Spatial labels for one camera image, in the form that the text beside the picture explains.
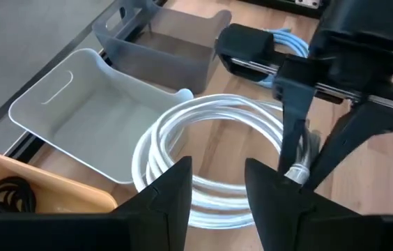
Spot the white plastic bin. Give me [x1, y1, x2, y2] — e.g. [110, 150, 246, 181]
[8, 47, 194, 185]

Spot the orange plastic bin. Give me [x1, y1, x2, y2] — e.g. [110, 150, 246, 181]
[0, 149, 119, 215]

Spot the white cable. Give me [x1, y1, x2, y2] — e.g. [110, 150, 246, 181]
[131, 93, 321, 230]

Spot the blue cable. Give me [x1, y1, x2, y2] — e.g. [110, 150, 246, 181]
[257, 26, 311, 89]

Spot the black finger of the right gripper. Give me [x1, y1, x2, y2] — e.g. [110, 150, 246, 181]
[273, 55, 318, 176]
[302, 100, 393, 192]

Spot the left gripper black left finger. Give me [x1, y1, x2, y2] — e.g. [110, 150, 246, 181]
[112, 155, 193, 251]

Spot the grey translucent plastic bin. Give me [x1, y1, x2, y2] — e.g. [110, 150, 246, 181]
[91, 0, 233, 95]

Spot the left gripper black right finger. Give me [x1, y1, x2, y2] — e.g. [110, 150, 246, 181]
[244, 158, 357, 251]

